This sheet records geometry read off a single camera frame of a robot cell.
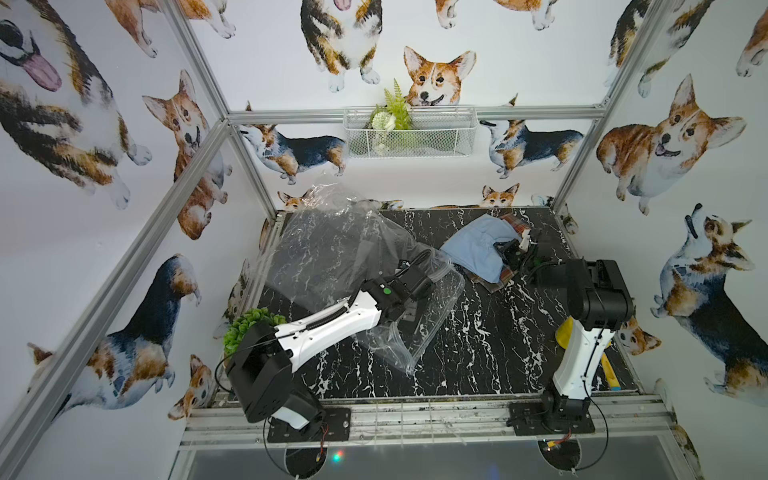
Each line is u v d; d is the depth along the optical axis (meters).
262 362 0.43
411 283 0.62
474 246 1.03
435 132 0.92
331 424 0.73
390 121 0.82
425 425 0.75
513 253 0.94
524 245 0.94
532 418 0.74
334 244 1.13
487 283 0.98
